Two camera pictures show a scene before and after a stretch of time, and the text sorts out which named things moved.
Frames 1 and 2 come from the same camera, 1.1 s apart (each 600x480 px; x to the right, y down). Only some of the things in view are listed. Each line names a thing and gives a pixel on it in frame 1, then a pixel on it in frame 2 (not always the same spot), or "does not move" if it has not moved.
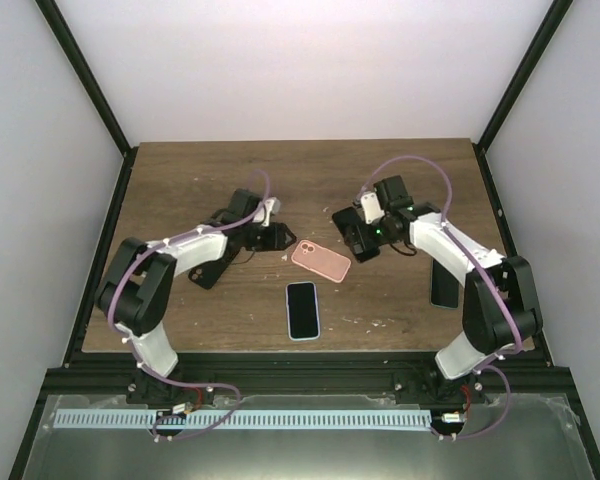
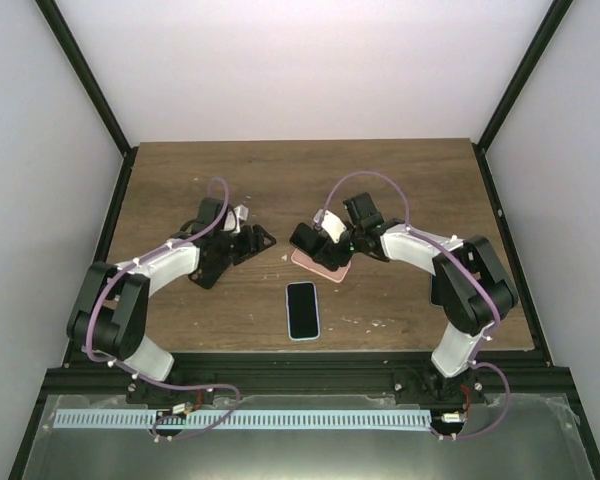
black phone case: (206, 273) does not move
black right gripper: (359, 241) to (330, 256)
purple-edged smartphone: (303, 310) does not move
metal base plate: (511, 437) does not move
